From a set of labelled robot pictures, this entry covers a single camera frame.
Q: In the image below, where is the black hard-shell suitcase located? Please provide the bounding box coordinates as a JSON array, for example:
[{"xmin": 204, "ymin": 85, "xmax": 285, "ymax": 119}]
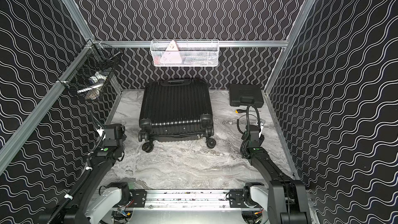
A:
[{"xmin": 138, "ymin": 78, "xmax": 217, "ymax": 153}]

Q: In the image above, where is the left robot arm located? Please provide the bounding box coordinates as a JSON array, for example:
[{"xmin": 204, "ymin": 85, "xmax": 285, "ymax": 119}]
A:
[{"xmin": 38, "ymin": 123, "xmax": 126, "ymax": 224}]

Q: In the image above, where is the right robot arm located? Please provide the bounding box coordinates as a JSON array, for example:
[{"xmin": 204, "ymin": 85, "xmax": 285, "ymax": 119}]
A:
[{"xmin": 241, "ymin": 124, "xmax": 312, "ymax": 224}]

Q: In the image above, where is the black plastic tool case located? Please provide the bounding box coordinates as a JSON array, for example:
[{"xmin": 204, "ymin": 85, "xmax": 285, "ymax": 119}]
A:
[{"xmin": 229, "ymin": 84, "xmax": 264, "ymax": 108}]

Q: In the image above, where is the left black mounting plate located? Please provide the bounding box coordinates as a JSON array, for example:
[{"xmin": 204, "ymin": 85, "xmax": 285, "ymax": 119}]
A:
[{"xmin": 125, "ymin": 189, "xmax": 147, "ymax": 208}]

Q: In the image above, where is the black mounting plate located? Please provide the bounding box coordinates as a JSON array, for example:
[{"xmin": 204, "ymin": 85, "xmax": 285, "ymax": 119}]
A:
[
  {"xmin": 226, "ymin": 189, "xmax": 247, "ymax": 208},
  {"xmin": 125, "ymin": 189, "xmax": 147, "ymax": 208}
]

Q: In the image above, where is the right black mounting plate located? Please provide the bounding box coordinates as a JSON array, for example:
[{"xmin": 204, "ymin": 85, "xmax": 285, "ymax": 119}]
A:
[{"xmin": 226, "ymin": 189, "xmax": 247, "ymax": 208}]

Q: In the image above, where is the yellow black handled screwdriver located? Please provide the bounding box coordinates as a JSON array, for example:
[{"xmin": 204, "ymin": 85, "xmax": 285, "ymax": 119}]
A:
[{"xmin": 235, "ymin": 109, "xmax": 247, "ymax": 114}]

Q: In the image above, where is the black corrugated cable conduit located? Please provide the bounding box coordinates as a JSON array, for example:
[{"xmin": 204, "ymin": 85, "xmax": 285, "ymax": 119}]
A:
[{"xmin": 46, "ymin": 166, "xmax": 93, "ymax": 224}]

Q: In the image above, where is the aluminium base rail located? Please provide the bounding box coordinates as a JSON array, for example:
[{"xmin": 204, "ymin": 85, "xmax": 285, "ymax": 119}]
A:
[{"xmin": 62, "ymin": 188, "xmax": 315, "ymax": 211}]

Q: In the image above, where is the black wire mesh basket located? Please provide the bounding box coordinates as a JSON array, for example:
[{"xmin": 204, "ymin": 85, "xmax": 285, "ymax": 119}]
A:
[{"xmin": 61, "ymin": 43, "xmax": 122, "ymax": 101}]

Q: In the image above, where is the clear plastic wall bin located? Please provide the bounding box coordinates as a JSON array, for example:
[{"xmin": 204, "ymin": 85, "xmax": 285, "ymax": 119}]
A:
[{"xmin": 150, "ymin": 39, "xmax": 220, "ymax": 67}]

